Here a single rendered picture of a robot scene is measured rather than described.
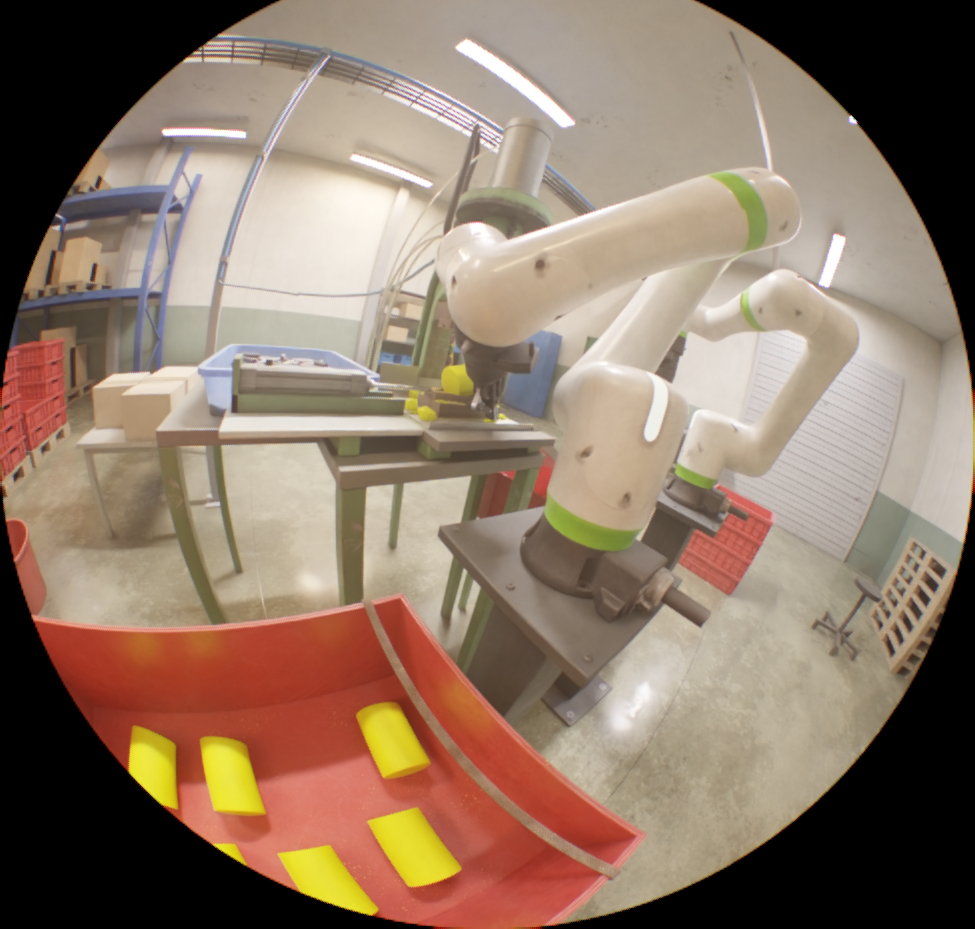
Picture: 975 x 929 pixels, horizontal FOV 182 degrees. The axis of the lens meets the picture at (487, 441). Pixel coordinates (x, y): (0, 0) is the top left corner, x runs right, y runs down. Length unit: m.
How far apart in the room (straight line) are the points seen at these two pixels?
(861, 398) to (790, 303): 5.62
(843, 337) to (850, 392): 5.42
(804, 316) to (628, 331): 0.39
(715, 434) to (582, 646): 0.63
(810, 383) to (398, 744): 0.97
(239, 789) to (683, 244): 0.78
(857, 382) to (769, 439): 5.45
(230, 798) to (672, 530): 1.00
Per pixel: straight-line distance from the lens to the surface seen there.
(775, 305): 0.69
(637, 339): 0.48
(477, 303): 0.28
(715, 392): 5.88
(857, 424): 6.19
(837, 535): 6.33
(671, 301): 0.52
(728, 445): 0.84
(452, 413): 0.62
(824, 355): 0.79
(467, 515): 1.12
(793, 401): 0.83
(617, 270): 0.32
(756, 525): 2.55
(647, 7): 3.27
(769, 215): 0.47
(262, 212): 6.04
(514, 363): 0.47
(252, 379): 0.51
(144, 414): 1.77
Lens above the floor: 1.14
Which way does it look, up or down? 16 degrees down
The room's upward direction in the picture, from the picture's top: 14 degrees clockwise
